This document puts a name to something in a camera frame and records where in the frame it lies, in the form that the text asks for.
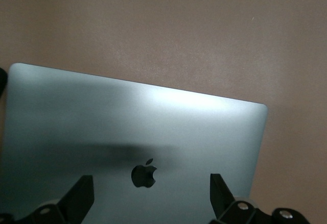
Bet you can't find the grey laptop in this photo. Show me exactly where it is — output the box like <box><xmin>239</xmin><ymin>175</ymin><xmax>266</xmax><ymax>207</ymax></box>
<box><xmin>0</xmin><ymin>62</ymin><xmax>269</xmax><ymax>224</ymax></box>

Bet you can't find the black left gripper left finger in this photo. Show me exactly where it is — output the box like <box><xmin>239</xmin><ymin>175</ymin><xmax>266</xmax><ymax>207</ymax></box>
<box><xmin>24</xmin><ymin>175</ymin><xmax>96</xmax><ymax>224</ymax></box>

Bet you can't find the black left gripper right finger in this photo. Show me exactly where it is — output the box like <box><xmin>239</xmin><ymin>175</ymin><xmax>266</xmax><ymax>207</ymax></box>
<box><xmin>210</xmin><ymin>173</ymin><xmax>259</xmax><ymax>224</ymax></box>

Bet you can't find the black mouse pad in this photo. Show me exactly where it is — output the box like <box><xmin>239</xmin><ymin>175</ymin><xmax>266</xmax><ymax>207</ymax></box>
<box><xmin>0</xmin><ymin>67</ymin><xmax>8</xmax><ymax>98</ymax></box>

